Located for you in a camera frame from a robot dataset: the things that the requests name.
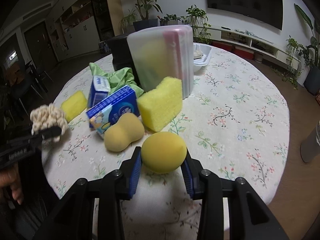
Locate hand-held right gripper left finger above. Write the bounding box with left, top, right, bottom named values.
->
left=32, top=146, right=143, bottom=240

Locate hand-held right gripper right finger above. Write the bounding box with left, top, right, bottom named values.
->
left=180, top=152, right=290, bottom=240

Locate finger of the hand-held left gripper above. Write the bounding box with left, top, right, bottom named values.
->
left=30, top=126, right=62, bottom=142

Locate small rectangular yellow sponge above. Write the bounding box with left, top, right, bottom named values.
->
left=61, top=91, right=88, bottom=122

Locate yellow lemon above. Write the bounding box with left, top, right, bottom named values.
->
left=141, top=132, right=187, bottom=174

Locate gourd-shaped yellow sponge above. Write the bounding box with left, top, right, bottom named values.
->
left=104, top=112, right=145, bottom=152

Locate white and blue milk carton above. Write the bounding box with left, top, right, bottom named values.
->
left=86, top=85, right=141, bottom=140

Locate large rectangular yellow sponge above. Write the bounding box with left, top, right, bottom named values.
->
left=137, top=77, right=183, bottom=133

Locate green leafy vegetable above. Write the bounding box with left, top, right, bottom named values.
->
left=89, top=62, right=145, bottom=98

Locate black cylindrical container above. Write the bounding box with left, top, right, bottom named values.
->
left=107, top=35, right=137, bottom=80

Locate white plastic tray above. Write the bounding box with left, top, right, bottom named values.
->
left=192, top=42, right=213, bottom=73

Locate translucent plastic container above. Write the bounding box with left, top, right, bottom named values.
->
left=127, top=24, right=194, bottom=100

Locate person's left hand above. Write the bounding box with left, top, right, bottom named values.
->
left=0, top=166, right=24, bottom=205

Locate dark dining chair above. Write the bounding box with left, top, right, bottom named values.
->
left=25, top=61, right=54, bottom=93

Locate round table with floral cloth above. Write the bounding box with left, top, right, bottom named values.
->
left=41, top=46, right=290, bottom=240

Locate grey trash can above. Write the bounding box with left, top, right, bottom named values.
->
left=300, top=120, right=320, bottom=163

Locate dark display shelf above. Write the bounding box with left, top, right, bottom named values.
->
left=89, top=0, right=115, bottom=46

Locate spider plant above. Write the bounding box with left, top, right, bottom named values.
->
left=119, top=9, right=138, bottom=33

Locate red storage box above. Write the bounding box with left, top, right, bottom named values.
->
left=234, top=45, right=255, bottom=60
left=211, top=41, right=234, bottom=52

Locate tall potted tree plant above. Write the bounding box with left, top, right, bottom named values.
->
left=117, top=0, right=163, bottom=33

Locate trailing vine plant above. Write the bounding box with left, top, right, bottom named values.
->
left=185, top=4, right=212, bottom=45

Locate white television cabinet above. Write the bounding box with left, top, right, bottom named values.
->
left=205, top=26, right=300, bottom=67

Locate plant in ribbed pot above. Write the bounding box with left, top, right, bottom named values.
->
left=160, top=14, right=186, bottom=27

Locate large-leaf plant in dark pot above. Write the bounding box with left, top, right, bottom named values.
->
left=294, top=2, right=320, bottom=95

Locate trailing plant in white pot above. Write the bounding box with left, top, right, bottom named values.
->
left=282, top=35, right=311, bottom=89

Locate white wall cabinet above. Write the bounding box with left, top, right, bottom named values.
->
left=54, top=0, right=100, bottom=61

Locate wall-mounted television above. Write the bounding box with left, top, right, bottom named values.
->
left=205, top=0, right=284, bottom=30

